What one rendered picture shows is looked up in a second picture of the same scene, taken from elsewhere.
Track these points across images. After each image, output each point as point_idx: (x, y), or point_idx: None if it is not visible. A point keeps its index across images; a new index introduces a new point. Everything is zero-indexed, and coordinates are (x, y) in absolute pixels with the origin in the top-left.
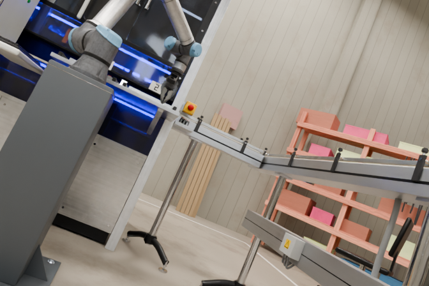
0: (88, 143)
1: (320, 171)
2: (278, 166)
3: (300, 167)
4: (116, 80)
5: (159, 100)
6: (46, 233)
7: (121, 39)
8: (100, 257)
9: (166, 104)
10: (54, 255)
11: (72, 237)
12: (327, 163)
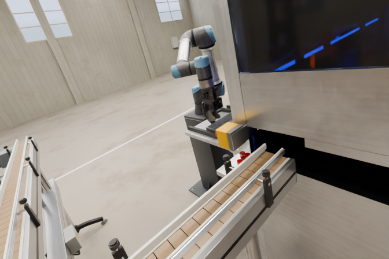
0: (195, 140)
1: (37, 185)
2: (39, 258)
3: (37, 206)
4: (228, 106)
5: (215, 121)
6: (215, 183)
7: (192, 89)
8: (242, 254)
9: (209, 125)
10: None
11: None
12: (33, 175)
